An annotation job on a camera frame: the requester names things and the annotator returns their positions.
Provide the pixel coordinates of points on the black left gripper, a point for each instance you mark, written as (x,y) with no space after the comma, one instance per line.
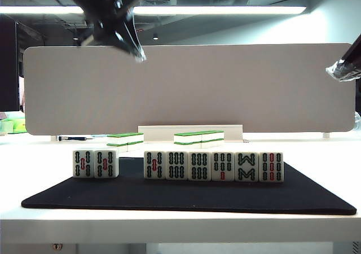
(110,22)

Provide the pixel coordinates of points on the black screwdriver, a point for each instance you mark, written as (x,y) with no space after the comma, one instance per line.
(70,138)

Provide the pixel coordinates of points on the eight bamboo mahjong tile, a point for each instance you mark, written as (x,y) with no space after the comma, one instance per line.
(246,167)

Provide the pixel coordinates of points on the five bamboo mahjong tile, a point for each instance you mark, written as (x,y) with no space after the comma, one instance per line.
(83,163)
(154,165)
(105,164)

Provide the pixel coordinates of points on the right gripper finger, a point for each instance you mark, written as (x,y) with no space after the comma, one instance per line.
(345,65)
(354,74)

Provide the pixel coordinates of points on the white object behind divider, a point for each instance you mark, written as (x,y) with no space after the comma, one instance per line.
(358,121)

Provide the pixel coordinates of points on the black computer monitor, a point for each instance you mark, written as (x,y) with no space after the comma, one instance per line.
(8,67)

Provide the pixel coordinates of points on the green and white box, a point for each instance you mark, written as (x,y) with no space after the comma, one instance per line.
(14,125)

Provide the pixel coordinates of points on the seven bamboo mahjong tile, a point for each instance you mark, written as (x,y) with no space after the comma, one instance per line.
(222,166)

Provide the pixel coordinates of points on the black rectangular mat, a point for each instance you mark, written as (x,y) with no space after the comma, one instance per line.
(180,194)

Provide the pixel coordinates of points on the small ceiling spot lamp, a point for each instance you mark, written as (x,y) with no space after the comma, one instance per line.
(75,37)
(155,36)

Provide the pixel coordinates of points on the green-backed face-down mahjong tile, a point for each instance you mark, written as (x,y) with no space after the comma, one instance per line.
(135,145)
(187,146)
(213,144)
(119,148)
(136,137)
(187,138)
(118,139)
(213,136)

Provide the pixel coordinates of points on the nine bamboo mahjong tile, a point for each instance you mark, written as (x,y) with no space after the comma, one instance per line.
(271,167)

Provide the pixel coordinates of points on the six bamboo mahjong tile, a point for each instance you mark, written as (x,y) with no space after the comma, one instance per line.
(199,166)
(176,165)

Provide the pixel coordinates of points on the metal screw in table frame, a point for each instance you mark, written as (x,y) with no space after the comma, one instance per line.
(57,247)

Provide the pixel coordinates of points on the grey desk divider panel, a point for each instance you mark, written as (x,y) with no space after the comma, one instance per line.
(197,96)

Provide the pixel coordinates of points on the white divider foot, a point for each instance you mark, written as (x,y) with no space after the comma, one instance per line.
(326,135)
(54,138)

